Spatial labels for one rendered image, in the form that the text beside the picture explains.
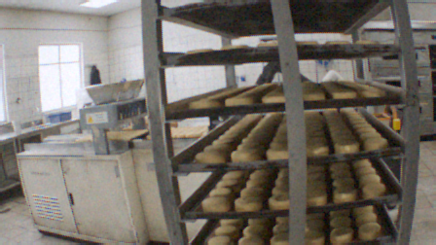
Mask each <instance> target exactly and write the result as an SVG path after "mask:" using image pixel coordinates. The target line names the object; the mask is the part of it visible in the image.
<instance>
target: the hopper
mask: <svg viewBox="0 0 436 245"><path fill-rule="evenodd" d="M143 85H144V79H137V80H135V81H126V82H117V83H115V84H108V85H101V86H98V87H87V88H85V90H86V91H87V93H88V94H89V95H90V98H91V100H92V102H94V104H95V105H103V104H112V103H116V102H120V101H121V100H125V99H131V98H134V97H138V96H139V93H140V91H141V89H142V87H143Z"/></svg>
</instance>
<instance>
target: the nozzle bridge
mask: <svg viewBox="0 0 436 245"><path fill-rule="evenodd" d="M140 100H141V102H142V103H141V102H140ZM135 101H137V102H139V104H140V105H139V104H138V103H137V102H135ZM132 102H134V103H135V104H136V107H137V106H139V110H141V109H142V104H143V109H142V110H141V111H139V113H140V114H139V115H138V112H137V116H135V115H134V113H133V117H131V116H130V114H129V118H128V117H127V118H126V119H124V116H123V120H122V121H121V120H120V111H122V112H123V110H124V109H125V108H126V114H127V108H128V106H129V109H130V108H133V109H134V107H135V104H134V103H132ZM129 103H131V105H132V107H131V105H130V104H129ZM126 104H127V105H126ZM123 105H124V106H125V108H124V106H123ZM79 114H80V126H81V130H87V129H91V135H92V141H93V146H94V152H95V155H110V149H109V142H108V135H107V129H108V128H117V127H119V125H122V124H124V123H129V122H132V121H135V120H138V119H140V118H141V123H139V122H137V124H136V123H135V122H134V125H133V126H132V130H135V131H136V130H144V129H147V128H146V121H145V117H147V116H148V114H147V106H146V98H145V95H144V96H138V97H134V98H131V99H125V100H121V101H120V102H116V103H112V104H103V105H91V106H88V107H83V108H79Z"/></svg>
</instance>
